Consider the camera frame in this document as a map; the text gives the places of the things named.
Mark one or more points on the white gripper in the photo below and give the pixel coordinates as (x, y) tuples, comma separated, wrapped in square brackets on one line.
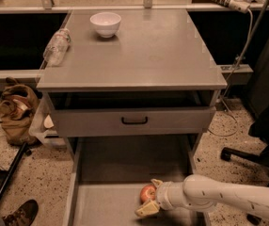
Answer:
[(163, 194)]

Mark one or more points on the red apple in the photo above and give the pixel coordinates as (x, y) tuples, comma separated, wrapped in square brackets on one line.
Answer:
[(147, 193)]

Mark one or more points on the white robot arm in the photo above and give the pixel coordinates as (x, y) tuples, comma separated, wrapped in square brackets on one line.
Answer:
[(200, 193)]

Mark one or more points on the grey open middle drawer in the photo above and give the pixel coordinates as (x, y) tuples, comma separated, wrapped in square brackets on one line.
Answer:
[(109, 173)]

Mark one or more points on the grey top drawer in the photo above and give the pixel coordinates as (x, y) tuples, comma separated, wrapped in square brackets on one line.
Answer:
[(99, 114)]

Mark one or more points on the grey drawer cabinet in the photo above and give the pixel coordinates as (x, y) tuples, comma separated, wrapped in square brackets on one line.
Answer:
[(154, 50)]

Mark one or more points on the clear plastic storage bin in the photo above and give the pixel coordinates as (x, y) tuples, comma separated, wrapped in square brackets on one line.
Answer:
[(43, 129)]

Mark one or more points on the brown leather shoe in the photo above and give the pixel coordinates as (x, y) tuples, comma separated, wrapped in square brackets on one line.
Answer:
[(24, 215)]

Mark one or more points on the black office chair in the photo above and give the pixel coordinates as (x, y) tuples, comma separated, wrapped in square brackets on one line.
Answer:
[(266, 142)]

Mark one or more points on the black metal pole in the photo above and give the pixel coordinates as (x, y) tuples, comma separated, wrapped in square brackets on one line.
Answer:
[(14, 165)]

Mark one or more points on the brown fabric bag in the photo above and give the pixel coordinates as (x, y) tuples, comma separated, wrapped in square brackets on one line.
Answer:
[(18, 106)]

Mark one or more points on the clear plastic water bottle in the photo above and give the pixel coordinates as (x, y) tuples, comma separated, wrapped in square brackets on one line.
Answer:
[(57, 47)]

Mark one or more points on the white ceramic bowl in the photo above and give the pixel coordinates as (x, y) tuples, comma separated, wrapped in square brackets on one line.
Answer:
[(106, 24)]

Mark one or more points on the black drawer handle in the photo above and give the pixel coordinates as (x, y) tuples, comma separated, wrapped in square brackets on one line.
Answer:
[(141, 121)]

